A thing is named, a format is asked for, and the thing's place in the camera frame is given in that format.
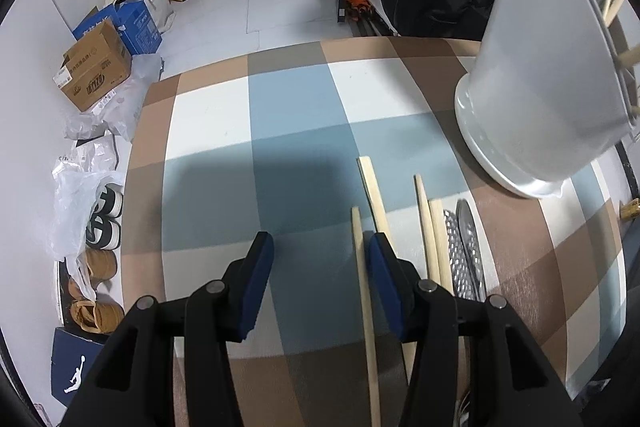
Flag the checkered table mat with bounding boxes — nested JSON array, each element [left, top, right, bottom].
[[120, 36, 628, 427]]

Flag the white shopping bag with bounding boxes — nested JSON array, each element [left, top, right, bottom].
[[145, 0, 176, 32]]

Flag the brown shoe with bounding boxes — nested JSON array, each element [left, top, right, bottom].
[[80, 248, 119, 283], [69, 298, 125, 334]]

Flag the hammered steel fork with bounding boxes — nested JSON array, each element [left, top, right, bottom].
[[441, 208, 463, 298]]

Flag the patterned steel spoon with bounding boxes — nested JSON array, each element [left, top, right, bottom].
[[455, 198, 488, 304]]

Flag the blue cardboard box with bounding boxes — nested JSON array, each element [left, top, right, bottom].
[[72, 1, 163, 56]]

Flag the grey plastic package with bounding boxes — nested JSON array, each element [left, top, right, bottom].
[[62, 54, 163, 142]]

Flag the white utensil holder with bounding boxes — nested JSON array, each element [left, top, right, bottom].
[[454, 0, 640, 200]]

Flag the brown cardboard box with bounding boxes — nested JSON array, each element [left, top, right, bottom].
[[54, 18, 133, 112]]

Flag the black white sneaker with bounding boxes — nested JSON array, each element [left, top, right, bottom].
[[92, 186, 124, 219], [85, 216, 122, 251]]

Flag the navy shoe box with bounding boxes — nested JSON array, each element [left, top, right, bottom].
[[51, 327, 108, 408]]

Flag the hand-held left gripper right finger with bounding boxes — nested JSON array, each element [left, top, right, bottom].
[[367, 231, 583, 427]]

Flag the clear plastic bag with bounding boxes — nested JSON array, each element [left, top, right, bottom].
[[50, 139, 126, 303]]

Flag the wooden chopstick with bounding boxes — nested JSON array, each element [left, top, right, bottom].
[[428, 199, 456, 295], [414, 174, 441, 285], [356, 155, 391, 239]]

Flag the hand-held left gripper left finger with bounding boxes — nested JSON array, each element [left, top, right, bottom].
[[60, 231, 275, 427]]

